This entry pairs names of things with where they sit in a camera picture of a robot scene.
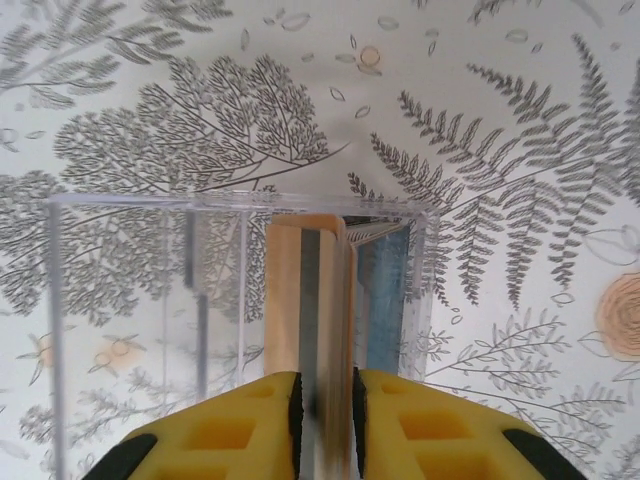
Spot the floral patterned table cover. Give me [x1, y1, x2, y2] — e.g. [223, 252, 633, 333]
[0, 0, 640, 480]

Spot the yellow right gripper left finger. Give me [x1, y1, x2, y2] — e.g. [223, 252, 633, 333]
[94, 369, 307, 480]

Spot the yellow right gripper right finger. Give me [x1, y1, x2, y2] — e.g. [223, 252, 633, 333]
[351, 367, 587, 480]

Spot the clear acrylic card box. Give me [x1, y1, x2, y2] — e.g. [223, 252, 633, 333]
[45, 189, 442, 480]

